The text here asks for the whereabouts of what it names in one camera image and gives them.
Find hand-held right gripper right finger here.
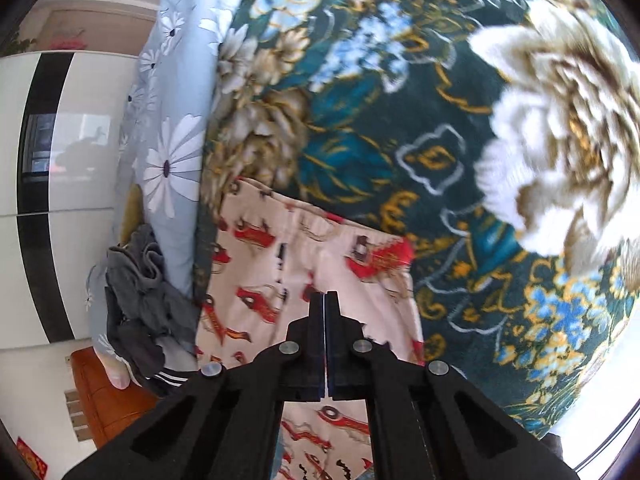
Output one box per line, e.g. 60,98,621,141
325,291,581,480

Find light blue daisy quilt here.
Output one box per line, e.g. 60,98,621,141
85,0,263,390

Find grey striped garment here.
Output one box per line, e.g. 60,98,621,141
104,224,202,400

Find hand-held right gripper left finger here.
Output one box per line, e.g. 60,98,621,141
62,292,326,480

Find dark green floral blanket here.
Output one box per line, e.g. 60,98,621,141
192,0,640,440

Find white black striped wardrobe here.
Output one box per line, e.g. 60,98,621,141
0,51,142,353

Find brown wooden cabinet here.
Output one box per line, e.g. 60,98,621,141
70,347,160,450

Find red paper decoration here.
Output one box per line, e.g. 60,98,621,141
15,437,51,480

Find pink red printed pants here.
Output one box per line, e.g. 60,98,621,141
194,177,426,480

